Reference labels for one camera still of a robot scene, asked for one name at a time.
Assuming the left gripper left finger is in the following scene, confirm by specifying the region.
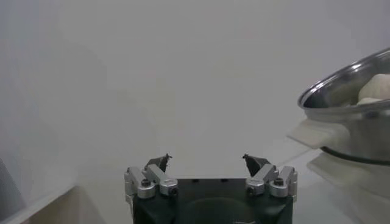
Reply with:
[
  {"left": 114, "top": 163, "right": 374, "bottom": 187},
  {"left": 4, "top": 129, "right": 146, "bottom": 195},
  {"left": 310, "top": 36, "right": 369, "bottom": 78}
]
[{"left": 124, "top": 153, "right": 179, "bottom": 200}]

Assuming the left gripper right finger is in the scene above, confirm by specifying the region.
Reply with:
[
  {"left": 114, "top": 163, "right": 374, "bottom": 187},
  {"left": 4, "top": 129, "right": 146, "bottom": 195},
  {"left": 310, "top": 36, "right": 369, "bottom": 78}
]
[{"left": 242, "top": 153, "right": 299, "bottom": 199}]

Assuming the white steamed baozi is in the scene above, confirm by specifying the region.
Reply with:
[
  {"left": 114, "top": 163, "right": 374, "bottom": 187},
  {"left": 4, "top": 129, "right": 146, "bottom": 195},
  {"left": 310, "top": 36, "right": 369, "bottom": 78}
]
[{"left": 358, "top": 72, "right": 390, "bottom": 101}]

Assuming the stainless steel steamer basket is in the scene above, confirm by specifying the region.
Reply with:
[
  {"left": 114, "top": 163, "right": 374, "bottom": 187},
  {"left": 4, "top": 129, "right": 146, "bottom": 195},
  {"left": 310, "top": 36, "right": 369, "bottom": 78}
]
[{"left": 288, "top": 47, "right": 390, "bottom": 167}]

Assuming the cream electric cooker base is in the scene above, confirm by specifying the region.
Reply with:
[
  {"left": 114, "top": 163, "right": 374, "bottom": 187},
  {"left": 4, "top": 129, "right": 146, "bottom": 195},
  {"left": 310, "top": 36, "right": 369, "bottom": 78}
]
[{"left": 307, "top": 151, "right": 390, "bottom": 224}]

